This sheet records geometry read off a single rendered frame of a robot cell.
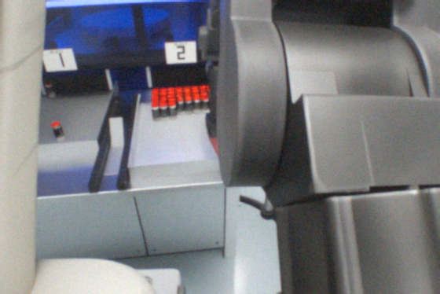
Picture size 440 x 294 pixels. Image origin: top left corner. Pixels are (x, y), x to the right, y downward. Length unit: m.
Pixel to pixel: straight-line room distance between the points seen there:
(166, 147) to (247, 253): 0.97
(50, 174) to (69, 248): 0.80
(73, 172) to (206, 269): 0.97
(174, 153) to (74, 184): 0.22
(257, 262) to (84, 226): 0.81
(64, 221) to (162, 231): 0.40
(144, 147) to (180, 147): 0.09
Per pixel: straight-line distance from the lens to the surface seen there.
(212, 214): 1.30
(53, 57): 0.96
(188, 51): 0.90
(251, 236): 1.66
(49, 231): 1.43
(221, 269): 1.54
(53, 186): 0.71
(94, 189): 0.65
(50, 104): 1.04
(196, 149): 0.71
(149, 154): 0.72
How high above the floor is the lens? 1.31
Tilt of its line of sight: 36 degrees down
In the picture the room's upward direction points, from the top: straight up
